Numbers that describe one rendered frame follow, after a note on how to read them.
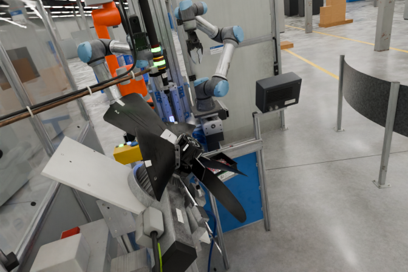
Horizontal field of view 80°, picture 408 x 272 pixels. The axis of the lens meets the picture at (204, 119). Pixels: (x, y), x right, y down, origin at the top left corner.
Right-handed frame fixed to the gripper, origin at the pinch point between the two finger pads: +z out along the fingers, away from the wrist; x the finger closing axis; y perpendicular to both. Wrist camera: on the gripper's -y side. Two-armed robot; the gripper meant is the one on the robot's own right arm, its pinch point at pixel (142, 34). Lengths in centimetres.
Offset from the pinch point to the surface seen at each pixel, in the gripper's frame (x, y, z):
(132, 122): 17.0, 30.4, 18.7
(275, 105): -70, 58, -3
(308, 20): -832, 114, -724
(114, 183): 31, 48, 28
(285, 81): -77, 43, -1
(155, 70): 2.7, 12.6, 19.9
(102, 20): -6, -22, -383
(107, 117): 25.0, 25.1, 19.0
